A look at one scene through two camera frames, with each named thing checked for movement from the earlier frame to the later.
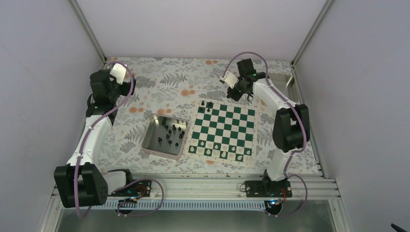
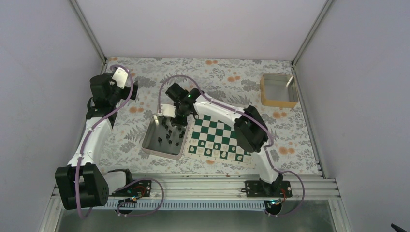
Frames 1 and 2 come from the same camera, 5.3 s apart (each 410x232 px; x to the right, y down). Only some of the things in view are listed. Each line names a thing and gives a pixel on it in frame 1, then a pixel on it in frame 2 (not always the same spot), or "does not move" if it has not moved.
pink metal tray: (166, 136) does not move
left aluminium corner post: (87, 27) does not move
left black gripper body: (114, 95) does not move
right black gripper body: (236, 96) -> (183, 121)
